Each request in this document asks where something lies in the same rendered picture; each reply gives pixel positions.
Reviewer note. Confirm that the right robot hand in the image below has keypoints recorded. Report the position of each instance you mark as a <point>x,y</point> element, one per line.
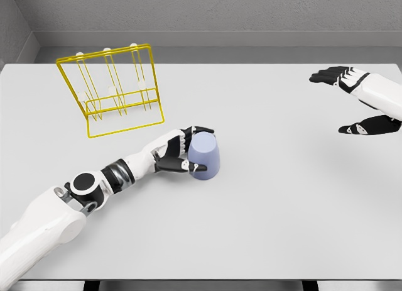
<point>373,90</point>

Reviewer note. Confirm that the lavender plastic cup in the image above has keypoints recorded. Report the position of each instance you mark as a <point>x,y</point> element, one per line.
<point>204,156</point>

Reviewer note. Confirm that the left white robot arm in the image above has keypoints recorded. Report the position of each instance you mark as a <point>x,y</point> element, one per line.
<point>56,215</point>

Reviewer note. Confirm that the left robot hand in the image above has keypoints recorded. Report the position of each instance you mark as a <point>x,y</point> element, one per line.
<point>171,148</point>

